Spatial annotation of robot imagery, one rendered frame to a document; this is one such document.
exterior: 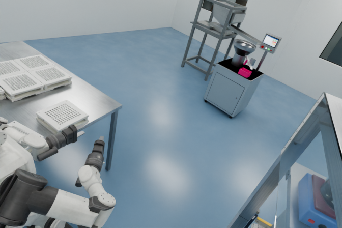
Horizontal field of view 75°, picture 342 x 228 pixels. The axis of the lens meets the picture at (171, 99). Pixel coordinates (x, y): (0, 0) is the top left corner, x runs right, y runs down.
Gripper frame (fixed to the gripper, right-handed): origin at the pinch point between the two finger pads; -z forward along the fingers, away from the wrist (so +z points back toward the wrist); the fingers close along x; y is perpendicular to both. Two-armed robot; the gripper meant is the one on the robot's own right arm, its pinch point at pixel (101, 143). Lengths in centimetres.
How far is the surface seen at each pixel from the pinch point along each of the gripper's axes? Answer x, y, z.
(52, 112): 11, -40, -33
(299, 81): 83, 386, -368
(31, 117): 19, -54, -32
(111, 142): 62, 0, -62
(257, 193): -6, 87, 25
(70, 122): 11.3, -25.6, -25.8
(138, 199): 105, 35, -34
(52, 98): 18, -50, -57
